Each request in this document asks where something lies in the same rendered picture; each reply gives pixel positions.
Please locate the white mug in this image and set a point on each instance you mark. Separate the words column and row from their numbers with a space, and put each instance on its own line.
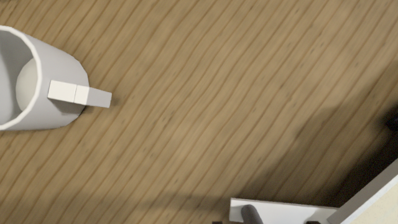
column 53, row 78

